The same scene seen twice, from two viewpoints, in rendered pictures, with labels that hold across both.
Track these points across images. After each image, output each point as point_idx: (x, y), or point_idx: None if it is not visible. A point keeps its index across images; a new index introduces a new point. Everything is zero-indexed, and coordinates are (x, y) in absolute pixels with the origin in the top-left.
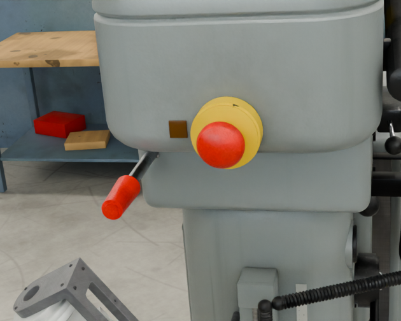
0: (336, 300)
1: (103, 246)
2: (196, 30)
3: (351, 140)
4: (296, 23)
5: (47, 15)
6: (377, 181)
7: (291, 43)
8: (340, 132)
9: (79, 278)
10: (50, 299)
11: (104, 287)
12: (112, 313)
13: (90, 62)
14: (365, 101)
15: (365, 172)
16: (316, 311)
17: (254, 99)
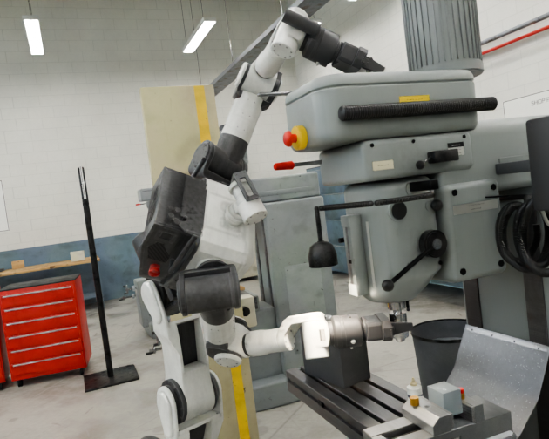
0: (382, 233)
1: None
2: (294, 104)
3: (328, 137)
4: (308, 96)
5: None
6: (415, 183)
7: (308, 103)
8: (322, 133)
9: (240, 173)
10: (232, 178)
11: (249, 179)
12: (250, 188)
13: None
14: (331, 122)
15: (364, 161)
16: (373, 236)
17: (305, 124)
